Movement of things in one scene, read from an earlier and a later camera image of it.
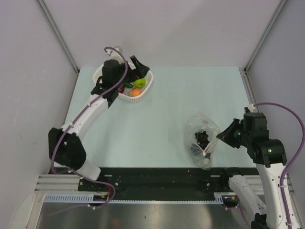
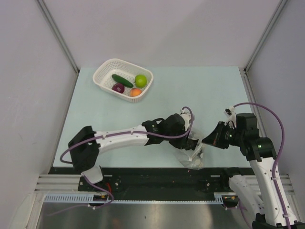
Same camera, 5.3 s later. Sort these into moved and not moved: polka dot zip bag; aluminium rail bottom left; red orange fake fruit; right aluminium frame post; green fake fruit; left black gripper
Moved: left black gripper; polka dot zip bag
Not moved: right aluminium frame post; green fake fruit; red orange fake fruit; aluminium rail bottom left
